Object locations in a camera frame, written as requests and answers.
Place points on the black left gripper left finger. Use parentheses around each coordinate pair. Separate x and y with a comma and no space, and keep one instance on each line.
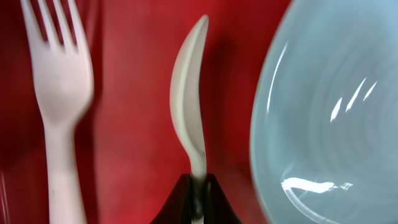
(177,209)

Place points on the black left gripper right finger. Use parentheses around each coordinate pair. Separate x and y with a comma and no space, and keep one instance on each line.
(217,209)

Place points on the white plastic spoon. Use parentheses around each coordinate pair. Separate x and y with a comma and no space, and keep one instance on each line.
(185,109)

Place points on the light blue plate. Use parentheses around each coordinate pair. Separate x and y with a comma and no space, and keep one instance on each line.
(323,137)

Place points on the red plastic tray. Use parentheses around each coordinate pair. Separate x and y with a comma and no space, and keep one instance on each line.
(127,152)

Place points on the white plastic fork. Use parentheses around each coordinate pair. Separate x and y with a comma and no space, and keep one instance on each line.
(64,89)

